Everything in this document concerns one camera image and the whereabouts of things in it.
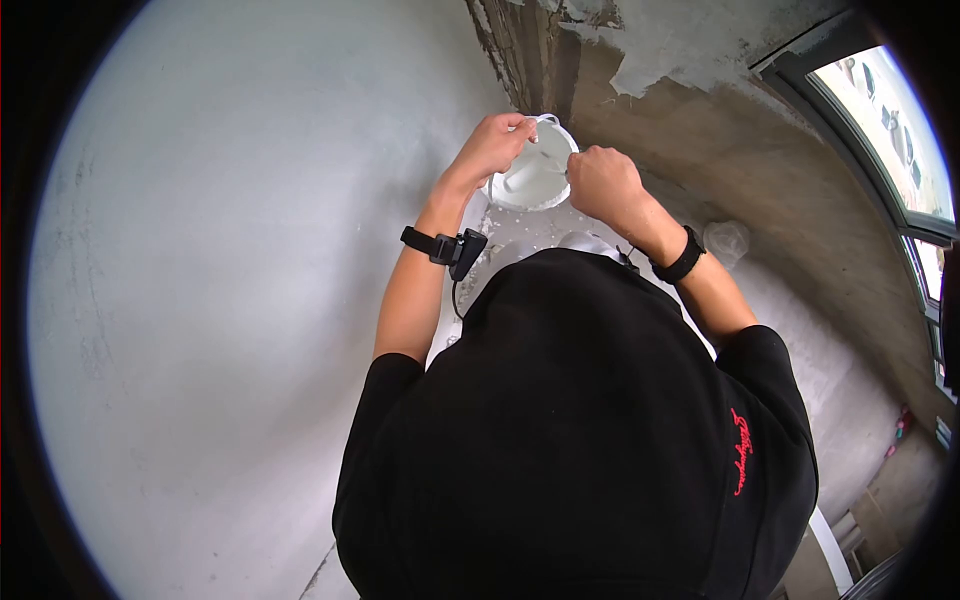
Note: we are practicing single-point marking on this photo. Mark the person's left hand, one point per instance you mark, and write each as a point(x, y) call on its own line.
point(484, 150)

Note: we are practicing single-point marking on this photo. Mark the person's right hand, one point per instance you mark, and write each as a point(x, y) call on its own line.
point(606, 186)

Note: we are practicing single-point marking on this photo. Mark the person's left fingers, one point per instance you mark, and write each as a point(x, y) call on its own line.
point(516, 131)

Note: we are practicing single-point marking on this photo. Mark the person's right fingers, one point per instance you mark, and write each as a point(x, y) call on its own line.
point(586, 166)

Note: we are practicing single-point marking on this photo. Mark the paint-covered stirring tool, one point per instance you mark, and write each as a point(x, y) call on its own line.
point(547, 166)

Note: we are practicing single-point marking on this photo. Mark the white paint bucket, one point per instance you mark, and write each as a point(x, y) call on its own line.
point(536, 184)

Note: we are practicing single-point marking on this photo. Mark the black wrist band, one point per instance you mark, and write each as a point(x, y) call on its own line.
point(448, 247)
point(681, 259)

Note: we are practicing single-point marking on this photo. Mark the clear plastic bag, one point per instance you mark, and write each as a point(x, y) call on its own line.
point(726, 241)

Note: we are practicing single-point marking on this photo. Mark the person's body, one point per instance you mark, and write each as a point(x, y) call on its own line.
point(570, 435)

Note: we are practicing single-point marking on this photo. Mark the dark-framed window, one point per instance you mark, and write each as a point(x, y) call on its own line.
point(892, 135)

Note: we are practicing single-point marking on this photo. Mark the white plank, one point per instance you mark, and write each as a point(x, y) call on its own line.
point(831, 551)

